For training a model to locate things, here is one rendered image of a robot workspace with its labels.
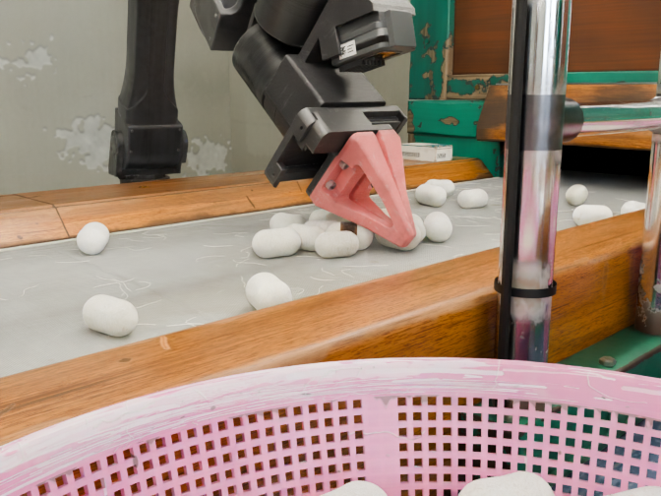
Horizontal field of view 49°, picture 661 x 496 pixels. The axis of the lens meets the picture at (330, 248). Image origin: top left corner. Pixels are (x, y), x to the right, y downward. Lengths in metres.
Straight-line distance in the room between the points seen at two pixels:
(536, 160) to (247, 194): 0.43
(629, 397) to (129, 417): 0.14
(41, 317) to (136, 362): 0.15
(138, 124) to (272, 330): 0.64
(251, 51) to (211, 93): 2.33
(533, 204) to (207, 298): 0.19
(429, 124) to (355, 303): 0.76
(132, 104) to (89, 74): 1.77
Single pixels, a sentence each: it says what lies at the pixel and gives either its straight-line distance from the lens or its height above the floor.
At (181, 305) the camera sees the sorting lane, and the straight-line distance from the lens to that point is 0.40.
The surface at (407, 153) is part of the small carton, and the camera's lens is 0.95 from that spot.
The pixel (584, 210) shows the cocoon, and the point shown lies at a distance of 0.64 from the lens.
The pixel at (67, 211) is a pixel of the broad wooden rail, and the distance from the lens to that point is 0.61.
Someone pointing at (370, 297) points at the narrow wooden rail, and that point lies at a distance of 0.31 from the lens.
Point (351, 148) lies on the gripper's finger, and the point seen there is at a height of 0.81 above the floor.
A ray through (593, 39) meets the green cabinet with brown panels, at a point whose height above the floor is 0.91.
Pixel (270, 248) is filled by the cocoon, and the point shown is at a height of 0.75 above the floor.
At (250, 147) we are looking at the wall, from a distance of 2.84.
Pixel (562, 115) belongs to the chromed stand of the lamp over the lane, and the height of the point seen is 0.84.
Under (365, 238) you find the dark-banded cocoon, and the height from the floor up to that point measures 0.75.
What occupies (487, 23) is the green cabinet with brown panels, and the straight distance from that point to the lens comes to 1.01.
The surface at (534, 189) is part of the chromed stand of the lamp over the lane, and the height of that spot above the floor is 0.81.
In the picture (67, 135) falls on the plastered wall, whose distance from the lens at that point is 2.62.
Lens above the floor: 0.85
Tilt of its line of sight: 12 degrees down
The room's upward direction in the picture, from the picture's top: straight up
